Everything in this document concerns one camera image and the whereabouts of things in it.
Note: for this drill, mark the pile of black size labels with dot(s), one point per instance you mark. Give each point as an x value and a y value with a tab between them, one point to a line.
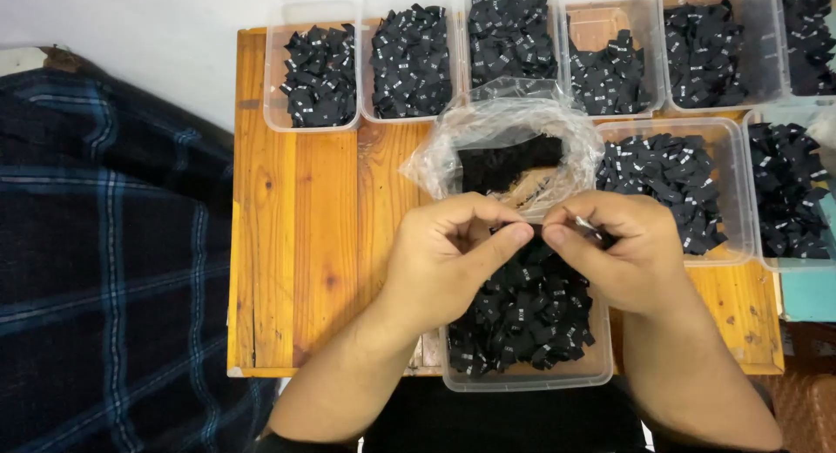
787	191
509	38
320	77
522	316
611	80
704	54
666	178
810	41
411	61

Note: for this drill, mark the person's right hand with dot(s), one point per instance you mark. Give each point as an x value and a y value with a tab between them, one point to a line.
637	257

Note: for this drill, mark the black labels heap in bag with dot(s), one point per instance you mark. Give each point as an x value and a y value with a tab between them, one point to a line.
506	165

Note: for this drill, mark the dark blue plaid cloth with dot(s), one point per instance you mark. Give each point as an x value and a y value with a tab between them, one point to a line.
111	257

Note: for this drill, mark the single black size label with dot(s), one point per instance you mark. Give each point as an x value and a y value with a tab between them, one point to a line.
537	231

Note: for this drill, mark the clear plastic bag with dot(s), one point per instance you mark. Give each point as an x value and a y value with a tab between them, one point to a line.
503	120

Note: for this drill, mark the small metal snips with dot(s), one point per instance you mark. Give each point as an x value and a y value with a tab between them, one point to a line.
588	227

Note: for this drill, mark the brown woven mat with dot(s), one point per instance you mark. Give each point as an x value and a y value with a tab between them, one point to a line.
806	401

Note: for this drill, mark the teal box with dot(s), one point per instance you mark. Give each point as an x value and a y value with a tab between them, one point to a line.
810	296

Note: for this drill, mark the person's left hand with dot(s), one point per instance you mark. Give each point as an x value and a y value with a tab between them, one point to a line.
431	270

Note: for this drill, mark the person's black clothing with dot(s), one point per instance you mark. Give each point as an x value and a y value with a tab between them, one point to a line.
503	420

